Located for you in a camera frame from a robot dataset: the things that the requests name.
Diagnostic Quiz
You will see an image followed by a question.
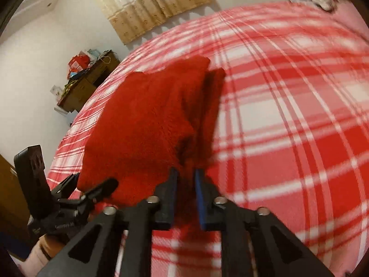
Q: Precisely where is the red knitted sweater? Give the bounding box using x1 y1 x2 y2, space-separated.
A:
77 56 226 228

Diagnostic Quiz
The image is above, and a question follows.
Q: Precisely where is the person's left hand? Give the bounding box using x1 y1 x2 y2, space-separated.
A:
38 234 67 258

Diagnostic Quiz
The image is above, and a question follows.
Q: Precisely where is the brown wooden door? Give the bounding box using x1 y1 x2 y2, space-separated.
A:
0 158 35 261

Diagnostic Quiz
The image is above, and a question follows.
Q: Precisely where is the red white plaid bedsheet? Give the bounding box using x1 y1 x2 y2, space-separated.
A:
47 2 368 276

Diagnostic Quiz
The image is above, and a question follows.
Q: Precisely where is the dark wooden desk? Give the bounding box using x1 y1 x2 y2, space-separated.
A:
57 50 120 113

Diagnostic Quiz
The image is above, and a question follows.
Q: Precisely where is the red gift box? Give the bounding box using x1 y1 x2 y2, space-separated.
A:
68 54 90 72

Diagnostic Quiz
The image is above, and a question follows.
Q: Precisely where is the beige patterned curtain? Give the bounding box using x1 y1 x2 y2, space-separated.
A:
79 0 214 46

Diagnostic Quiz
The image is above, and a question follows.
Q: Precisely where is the pink blanket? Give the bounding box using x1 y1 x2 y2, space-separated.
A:
333 0 369 40

